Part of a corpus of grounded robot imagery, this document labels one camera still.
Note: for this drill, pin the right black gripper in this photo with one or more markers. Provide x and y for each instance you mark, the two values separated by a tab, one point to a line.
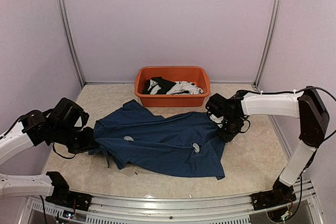
227	137

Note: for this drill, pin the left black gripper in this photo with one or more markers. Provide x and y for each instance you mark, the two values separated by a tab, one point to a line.
87	145

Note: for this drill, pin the dark blue t-shirt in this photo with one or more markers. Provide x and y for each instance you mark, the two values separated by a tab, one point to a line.
161	145

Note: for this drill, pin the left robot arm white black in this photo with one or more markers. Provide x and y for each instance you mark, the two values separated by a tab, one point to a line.
65	124

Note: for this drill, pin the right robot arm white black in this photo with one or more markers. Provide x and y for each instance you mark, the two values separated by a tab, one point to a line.
305	105

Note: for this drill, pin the orange plastic tub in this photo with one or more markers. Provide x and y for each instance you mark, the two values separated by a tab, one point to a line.
196	75

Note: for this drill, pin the black and white garment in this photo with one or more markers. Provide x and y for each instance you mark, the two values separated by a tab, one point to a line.
160	86

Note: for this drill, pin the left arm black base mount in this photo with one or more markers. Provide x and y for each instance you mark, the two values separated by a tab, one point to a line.
73	200

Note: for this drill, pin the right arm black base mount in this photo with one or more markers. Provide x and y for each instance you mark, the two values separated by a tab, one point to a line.
269	199

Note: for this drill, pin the right aluminium corner post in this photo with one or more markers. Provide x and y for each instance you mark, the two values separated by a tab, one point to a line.
268	42

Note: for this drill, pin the aluminium corner post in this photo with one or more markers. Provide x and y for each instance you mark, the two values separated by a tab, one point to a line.
70	41
268	42

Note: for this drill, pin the left aluminium corner post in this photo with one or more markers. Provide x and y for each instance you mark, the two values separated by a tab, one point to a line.
70	41

